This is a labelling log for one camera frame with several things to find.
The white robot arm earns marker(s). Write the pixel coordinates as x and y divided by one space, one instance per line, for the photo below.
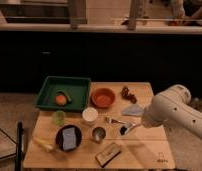
173 104

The red bowl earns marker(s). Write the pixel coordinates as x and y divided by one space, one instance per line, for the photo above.
102 97

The green plastic tray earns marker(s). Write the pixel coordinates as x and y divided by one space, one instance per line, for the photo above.
75 89

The dark red grapes toy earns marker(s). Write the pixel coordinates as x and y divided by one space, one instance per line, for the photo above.
126 94

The white cup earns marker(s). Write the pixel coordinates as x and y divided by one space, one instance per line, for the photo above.
90 115

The silver fork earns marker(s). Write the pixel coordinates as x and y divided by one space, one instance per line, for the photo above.
111 120

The orange fruit toy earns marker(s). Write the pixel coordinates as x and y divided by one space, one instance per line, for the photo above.
60 100

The grey folded cloth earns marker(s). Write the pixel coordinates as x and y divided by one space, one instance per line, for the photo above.
132 110

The metal cup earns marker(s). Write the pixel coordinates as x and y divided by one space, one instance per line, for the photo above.
98 134

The green small cup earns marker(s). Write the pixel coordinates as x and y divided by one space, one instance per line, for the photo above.
58 118

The wooden black block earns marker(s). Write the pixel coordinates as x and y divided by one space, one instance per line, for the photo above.
108 154

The black plate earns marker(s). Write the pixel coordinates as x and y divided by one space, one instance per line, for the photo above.
59 137

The black chair frame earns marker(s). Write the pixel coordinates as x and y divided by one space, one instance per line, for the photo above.
19 144

